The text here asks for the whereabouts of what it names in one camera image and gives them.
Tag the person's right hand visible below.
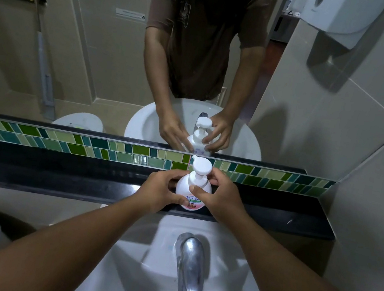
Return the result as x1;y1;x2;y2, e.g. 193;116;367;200
183;164;258;230

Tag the person's left hand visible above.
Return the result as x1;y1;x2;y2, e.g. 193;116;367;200
131;163;194;220

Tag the white pump soap bottle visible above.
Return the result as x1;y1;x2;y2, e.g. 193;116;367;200
172;153;218;214

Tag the person's right forearm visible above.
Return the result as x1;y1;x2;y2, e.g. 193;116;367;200
206;210;384;291

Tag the person's left forearm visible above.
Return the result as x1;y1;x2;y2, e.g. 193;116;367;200
0;172;165;291

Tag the chrome sink faucet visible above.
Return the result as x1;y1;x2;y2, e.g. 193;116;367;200
167;231;212;291

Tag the white ceramic sink basin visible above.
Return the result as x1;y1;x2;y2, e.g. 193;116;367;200
66;200;299;291

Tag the black stone ledge shelf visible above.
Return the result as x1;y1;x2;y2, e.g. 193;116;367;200
0;141;342;244

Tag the green mosaic tile strip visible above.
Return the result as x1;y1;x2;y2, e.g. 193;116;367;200
0;120;337;200

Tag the white paper towel dispenser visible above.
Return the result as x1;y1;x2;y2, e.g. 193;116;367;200
296;0;384;55

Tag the wall mirror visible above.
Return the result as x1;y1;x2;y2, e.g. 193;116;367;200
0;0;384;188

